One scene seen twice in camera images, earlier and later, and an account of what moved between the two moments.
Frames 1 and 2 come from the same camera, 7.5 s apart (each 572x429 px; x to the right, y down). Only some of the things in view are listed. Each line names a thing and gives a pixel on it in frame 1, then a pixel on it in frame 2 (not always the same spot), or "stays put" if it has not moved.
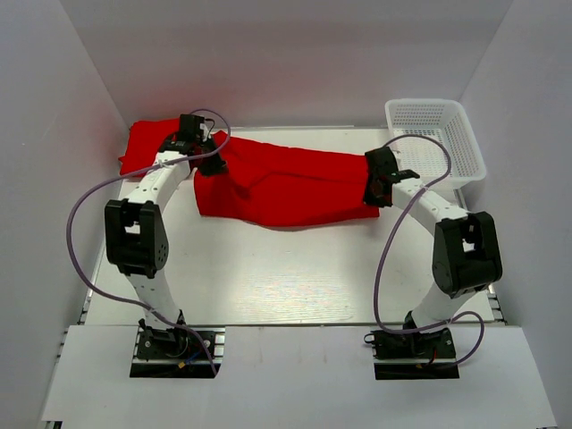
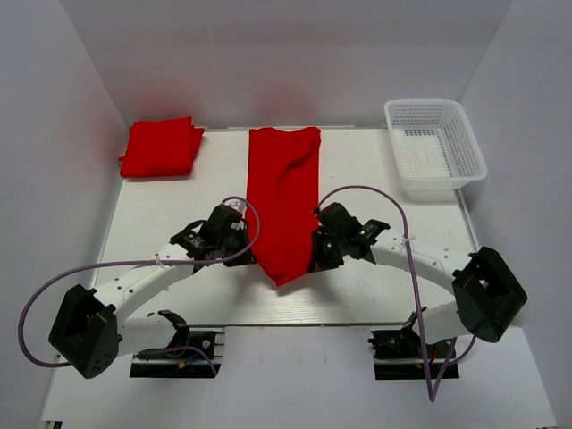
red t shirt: [284, 185] to [282, 187]
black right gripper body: [370, 196] to [330, 251]
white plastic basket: [445, 121] stays put
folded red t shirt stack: [145, 138] stays put
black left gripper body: [211, 164] to [231, 244]
